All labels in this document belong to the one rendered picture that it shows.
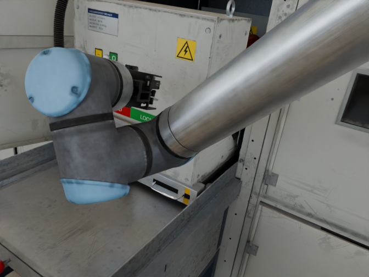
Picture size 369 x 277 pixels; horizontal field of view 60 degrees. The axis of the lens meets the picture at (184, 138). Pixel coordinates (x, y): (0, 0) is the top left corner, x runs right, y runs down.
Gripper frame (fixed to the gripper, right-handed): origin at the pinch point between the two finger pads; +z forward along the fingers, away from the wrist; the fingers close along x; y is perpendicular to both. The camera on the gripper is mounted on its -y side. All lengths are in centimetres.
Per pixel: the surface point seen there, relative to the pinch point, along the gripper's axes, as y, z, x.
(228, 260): 29, 51, -63
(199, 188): 16.0, 16.4, -25.7
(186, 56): 6.9, 7.9, 9.8
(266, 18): 19, 90, 41
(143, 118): -5.0, 16.5, -9.5
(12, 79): -57, 22, -7
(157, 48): -2.1, 10.1, 10.7
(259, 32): 17, 93, 34
